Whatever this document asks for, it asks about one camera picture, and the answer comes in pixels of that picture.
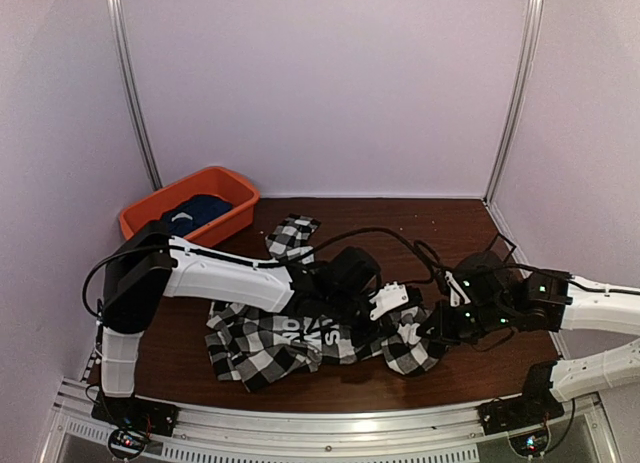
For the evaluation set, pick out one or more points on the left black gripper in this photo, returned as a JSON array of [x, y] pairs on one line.
[[384, 327]]

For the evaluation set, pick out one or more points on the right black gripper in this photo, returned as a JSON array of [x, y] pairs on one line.
[[442, 327]]

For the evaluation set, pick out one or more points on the black white checkered shirt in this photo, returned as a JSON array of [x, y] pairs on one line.
[[259, 348]]

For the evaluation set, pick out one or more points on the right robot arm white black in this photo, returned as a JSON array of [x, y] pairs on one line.
[[485, 294]]

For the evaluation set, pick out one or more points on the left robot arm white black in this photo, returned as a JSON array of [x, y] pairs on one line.
[[153, 265]]

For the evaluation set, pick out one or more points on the small black brooch box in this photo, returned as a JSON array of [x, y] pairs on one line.
[[503, 247]]

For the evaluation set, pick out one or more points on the orange plastic basin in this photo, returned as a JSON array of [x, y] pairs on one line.
[[218, 181]]

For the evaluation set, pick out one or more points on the dark blue garment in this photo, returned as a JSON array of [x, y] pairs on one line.
[[194, 213]]

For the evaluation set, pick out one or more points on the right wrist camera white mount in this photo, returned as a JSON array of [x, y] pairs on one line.
[[457, 295]]

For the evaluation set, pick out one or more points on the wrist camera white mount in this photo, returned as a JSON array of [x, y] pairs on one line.
[[389, 298], [457, 295]]

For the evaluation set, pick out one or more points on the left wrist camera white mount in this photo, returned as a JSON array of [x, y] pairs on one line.
[[389, 298]]

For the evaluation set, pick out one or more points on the aluminium front rail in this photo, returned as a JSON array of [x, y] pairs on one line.
[[451, 433]]

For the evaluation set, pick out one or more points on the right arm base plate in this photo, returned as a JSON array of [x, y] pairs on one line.
[[506, 415]]

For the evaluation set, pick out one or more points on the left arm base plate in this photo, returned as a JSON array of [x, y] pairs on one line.
[[142, 415]]

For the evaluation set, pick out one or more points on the right aluminium corner post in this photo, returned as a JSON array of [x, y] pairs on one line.
[[529, 42]]

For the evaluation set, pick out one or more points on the aluminium corner post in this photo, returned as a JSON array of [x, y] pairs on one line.
[[529, 42], [118, 23]]

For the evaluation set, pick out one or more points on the left aluminium corner post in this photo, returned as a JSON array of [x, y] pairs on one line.
[[118, 23]]

